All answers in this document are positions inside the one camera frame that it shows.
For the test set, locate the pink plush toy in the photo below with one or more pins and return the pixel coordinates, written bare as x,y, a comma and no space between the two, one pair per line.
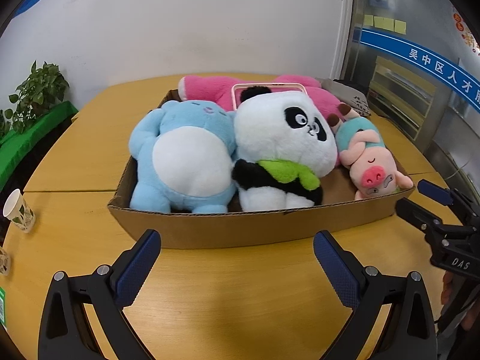
202,88

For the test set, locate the grey cloth bag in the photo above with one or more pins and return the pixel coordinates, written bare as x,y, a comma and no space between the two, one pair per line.
352,97

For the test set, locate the large green potted plant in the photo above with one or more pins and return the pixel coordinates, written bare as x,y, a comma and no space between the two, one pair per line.
39,90

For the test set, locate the pig plush toy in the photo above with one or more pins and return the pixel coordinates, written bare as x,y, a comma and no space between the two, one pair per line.
367,157

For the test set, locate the cardboard box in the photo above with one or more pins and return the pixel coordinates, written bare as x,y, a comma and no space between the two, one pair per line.
225,228

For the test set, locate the yellow sticky note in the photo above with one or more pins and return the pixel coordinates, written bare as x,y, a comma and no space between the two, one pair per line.
399,27
368,21
383,23

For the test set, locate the yellow framed display rack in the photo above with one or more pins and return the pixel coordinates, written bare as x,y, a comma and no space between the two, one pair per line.
403,97

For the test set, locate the blue glass banner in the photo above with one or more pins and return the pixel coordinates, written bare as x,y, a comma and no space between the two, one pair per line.
412,54

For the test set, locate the green packet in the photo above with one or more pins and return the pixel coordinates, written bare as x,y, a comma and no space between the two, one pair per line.
2,305

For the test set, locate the person's right hand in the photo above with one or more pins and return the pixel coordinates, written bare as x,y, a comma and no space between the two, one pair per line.
447,287

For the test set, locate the panda plush toy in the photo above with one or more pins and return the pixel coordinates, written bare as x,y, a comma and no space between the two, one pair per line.
270,135

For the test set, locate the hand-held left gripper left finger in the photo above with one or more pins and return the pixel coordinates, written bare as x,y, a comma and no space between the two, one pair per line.
137,270

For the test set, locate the blue plush toy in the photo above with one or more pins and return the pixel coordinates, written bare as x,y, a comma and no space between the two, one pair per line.
180,157

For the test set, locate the green cloth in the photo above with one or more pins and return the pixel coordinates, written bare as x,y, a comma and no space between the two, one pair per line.
33,135

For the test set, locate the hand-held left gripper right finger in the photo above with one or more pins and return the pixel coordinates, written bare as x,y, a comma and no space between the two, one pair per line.
337,270

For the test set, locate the patterned paper cup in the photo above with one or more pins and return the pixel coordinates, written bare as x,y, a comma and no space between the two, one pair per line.
3,262
18,213

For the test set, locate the red window decal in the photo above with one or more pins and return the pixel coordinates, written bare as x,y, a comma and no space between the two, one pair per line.
467,32

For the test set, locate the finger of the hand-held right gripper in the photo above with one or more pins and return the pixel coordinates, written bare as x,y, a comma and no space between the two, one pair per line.
416,212
435,192

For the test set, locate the small green potted plant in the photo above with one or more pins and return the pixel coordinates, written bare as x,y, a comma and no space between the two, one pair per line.
5,122

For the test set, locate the wooden desktop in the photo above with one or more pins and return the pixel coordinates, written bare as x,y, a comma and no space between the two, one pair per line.
240,288

